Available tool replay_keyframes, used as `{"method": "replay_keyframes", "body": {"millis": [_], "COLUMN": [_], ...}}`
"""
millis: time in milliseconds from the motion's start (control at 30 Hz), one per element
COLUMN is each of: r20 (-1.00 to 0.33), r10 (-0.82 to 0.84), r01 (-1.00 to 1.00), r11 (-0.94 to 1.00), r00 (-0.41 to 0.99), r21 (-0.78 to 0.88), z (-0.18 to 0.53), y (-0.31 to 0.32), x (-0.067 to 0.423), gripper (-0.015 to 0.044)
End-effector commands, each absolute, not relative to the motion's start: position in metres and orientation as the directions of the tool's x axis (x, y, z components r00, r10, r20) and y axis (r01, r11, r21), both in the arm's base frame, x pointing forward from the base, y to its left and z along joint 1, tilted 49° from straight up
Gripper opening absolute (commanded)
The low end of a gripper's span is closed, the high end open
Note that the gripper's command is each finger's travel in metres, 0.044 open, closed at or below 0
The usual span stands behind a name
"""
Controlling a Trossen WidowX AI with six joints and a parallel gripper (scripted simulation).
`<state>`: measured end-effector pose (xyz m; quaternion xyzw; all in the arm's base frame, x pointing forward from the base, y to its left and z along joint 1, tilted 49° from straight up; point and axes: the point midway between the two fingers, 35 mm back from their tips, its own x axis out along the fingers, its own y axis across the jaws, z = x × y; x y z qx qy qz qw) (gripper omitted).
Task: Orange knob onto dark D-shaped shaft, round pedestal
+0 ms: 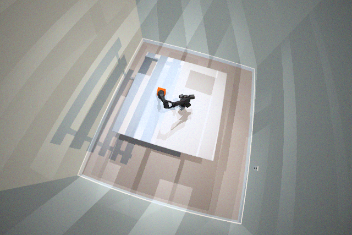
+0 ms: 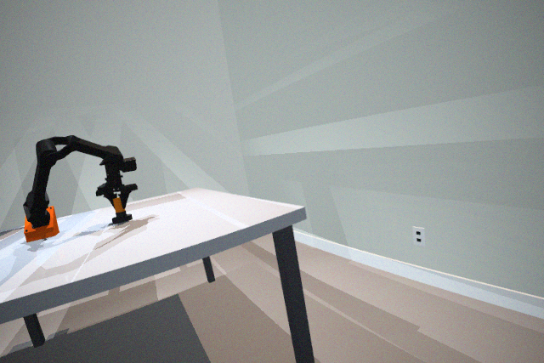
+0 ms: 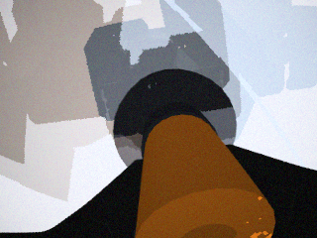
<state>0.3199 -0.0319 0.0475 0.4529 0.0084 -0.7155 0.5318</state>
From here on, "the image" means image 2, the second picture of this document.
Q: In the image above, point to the orange knob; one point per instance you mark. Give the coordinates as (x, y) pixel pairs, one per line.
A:
(118, 205)

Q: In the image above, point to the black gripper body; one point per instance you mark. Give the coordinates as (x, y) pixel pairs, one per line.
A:
(121, 187)

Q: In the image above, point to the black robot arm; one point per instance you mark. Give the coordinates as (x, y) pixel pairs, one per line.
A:
(37, 201)

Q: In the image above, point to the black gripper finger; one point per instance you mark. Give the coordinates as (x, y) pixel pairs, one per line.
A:
(111, 197)
(124, 198)

